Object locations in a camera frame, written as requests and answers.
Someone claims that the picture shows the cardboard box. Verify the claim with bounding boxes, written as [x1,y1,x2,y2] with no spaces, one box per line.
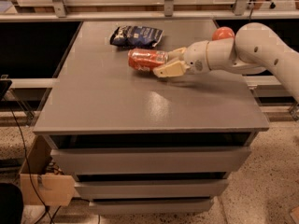
[20,136,75,206]

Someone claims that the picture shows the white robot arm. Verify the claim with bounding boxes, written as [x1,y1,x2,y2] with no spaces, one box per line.
[153,22,299,102]

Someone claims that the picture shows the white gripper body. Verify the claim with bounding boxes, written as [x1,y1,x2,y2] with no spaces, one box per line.
[183,40,209,75]

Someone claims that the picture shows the orange red apple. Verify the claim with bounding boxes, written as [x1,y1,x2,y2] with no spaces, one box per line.
[212,26,235,40]

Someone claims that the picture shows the blue chip bag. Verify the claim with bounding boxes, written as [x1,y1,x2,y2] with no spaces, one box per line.
[109,25,164,49]

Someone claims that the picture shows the black chair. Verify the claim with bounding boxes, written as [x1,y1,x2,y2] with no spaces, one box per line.
[0,183,23,224]

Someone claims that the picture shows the grey drawer cabinet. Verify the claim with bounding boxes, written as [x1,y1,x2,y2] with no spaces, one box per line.
[34,21,268,215]

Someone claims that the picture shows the black cable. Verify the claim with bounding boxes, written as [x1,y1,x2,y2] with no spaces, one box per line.
[6,103,64,224]

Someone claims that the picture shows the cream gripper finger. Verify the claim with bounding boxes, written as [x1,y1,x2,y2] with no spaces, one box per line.
[153,60,190,77]
[168,47,187,61]

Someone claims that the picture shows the metal railing frame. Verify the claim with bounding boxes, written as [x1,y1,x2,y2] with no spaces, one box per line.
[1,0,299,22]

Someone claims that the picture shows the red coke can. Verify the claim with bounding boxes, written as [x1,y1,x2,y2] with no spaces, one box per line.
[128,49,168,71]

